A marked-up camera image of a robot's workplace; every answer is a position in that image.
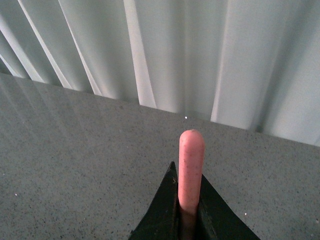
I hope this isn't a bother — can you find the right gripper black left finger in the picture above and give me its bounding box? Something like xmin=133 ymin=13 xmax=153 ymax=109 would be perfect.
xmin=129 ymin=161 xmax=179 ymax=240

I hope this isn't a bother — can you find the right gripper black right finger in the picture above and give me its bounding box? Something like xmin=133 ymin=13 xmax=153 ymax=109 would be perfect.
xmin=197 ymin=176 xmax=259 ymax=240

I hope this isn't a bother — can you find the pink chopstick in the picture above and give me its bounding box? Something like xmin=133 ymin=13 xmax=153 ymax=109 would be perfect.
xmin=178 ymin=129 xmax=205 ymax=240

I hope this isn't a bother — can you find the white pleated curtain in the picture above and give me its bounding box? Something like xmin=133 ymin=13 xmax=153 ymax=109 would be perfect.
xmin=0 ymin=0 xmax=320 ymax=146

